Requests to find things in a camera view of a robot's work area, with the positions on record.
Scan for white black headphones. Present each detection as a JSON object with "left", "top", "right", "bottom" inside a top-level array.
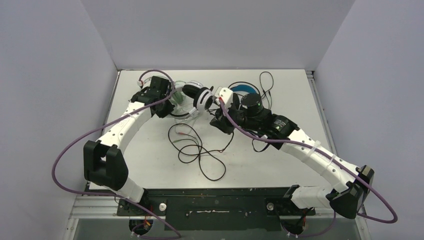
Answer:
[{"left": 169, "top": 80, "right": 216, "bottom": 120}]

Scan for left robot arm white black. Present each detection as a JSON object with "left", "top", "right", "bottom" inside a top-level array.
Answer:
[{"left": 83, "top": 76, "right": 174, "bottom": 215}]

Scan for mint green headphones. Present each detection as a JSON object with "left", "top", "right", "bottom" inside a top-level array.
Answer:
[{"left": 171, "top": 80, "right": 186, "bottom": 106}]

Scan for black blue headphones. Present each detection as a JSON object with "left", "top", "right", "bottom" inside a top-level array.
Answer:
[{"left": 228, "top": 81, "right": 260, "bottom": 110}]

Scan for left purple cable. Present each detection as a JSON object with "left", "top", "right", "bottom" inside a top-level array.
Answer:
[{"left": 51, "top": 69, "right": 183, "bottom": 240}]

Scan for purple cable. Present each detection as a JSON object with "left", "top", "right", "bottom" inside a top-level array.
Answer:
[
  {"left": 51, "top": 69, "right": 183, "bottom": 240},
  {"left": 218, "top": 99, "right": 398, "bottom": 239}
]

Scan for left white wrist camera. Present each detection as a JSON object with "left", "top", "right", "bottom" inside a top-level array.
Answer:
[{"left": 137, "top": 78, "right": 152, "bottom": 89}]

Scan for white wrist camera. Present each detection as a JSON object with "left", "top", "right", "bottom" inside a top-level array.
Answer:
[
  {"left": 213, "top": 86, "right": 234, "bottom": 106},
  {"left": 137, "top": 78, "right": 152, "bottom": 89}
]

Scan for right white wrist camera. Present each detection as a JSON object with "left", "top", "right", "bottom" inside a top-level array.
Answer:
[{"left": 213, "top": 86, "right": 234, "bottom": 106}]

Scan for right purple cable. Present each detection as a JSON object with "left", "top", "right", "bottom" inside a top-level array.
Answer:
[{"left": 218, "top": 99, "right": 398, "bottom": 239}]

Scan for aluminium frame rail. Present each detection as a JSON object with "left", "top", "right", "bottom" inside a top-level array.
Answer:
[{"left": 305, "top": 70, "right": 374, "bottom": 219}]

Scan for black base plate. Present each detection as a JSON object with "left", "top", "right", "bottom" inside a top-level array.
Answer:
[{"left": 116, "top": 187, "right": 317, "bottom": 233}]

